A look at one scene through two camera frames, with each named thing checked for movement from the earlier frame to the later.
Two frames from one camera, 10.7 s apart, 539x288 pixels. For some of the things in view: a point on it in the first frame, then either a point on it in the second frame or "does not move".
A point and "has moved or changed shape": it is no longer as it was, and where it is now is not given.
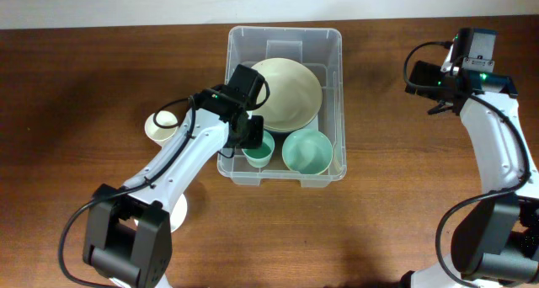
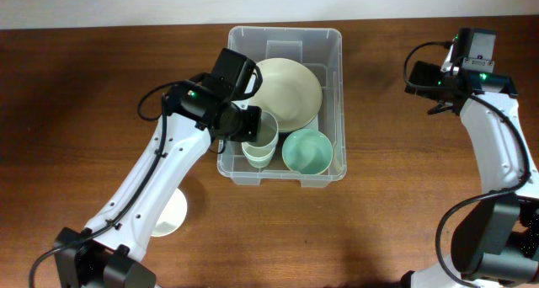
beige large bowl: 295,98 does not move
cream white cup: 161,135 has moved or changed shape
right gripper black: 430,72 does not move
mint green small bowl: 307,152 does not move
